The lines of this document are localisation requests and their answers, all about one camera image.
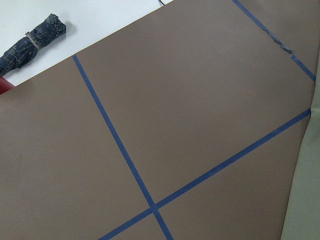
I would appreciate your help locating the red cylinder tube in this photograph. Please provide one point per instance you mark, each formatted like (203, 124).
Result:
(5, 85)

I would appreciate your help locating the folded dark plaid umbrella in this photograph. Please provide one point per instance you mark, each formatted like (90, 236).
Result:
(25, 49)

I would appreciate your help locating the olive green long-sleeve shirt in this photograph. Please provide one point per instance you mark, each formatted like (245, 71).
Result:
(302, 219)

